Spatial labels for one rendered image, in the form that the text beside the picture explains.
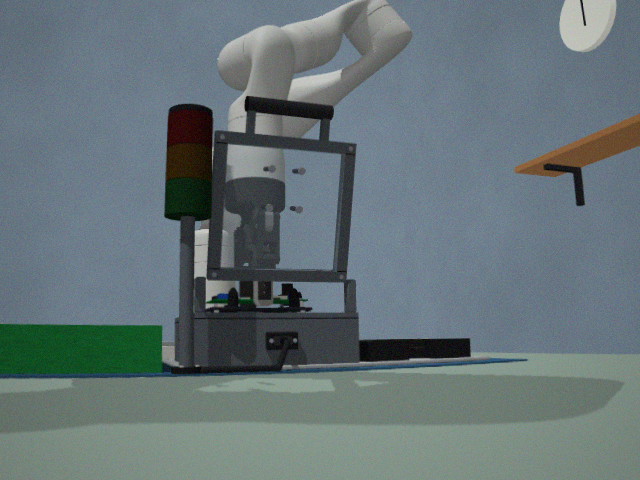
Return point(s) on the green circuit board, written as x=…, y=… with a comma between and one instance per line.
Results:
x=223, y=298

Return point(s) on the green bin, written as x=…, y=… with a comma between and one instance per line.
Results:
x=80, y=349

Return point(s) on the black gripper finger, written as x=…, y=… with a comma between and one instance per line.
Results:
x=262, y=293
x=246, y=290

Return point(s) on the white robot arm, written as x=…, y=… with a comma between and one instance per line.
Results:
x=372, y=26

